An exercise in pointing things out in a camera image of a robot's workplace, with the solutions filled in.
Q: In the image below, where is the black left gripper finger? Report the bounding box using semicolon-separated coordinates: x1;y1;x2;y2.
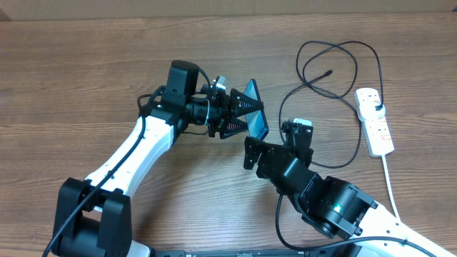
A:
219;119;248;139
229;89;263;117

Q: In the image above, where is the blue smartphone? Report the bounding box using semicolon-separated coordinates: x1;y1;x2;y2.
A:
243;79;269;140

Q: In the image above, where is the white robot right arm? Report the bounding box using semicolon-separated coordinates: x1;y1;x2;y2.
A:
243;121;451;256

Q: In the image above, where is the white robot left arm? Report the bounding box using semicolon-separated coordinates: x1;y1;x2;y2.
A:
43;60;268;257

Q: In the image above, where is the white charger adapter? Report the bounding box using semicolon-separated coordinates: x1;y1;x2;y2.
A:
358;101;386;122

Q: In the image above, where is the white power strip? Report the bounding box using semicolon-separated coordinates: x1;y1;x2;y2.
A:
354;88;394;158

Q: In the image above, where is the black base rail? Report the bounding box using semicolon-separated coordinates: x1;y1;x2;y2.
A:
151;244;361;257

